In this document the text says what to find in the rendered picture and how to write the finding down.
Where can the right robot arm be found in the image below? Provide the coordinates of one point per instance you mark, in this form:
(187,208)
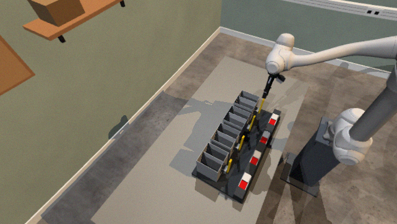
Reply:
(352,131)

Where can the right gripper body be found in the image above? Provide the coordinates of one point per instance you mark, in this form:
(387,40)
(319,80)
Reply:
(272,76)

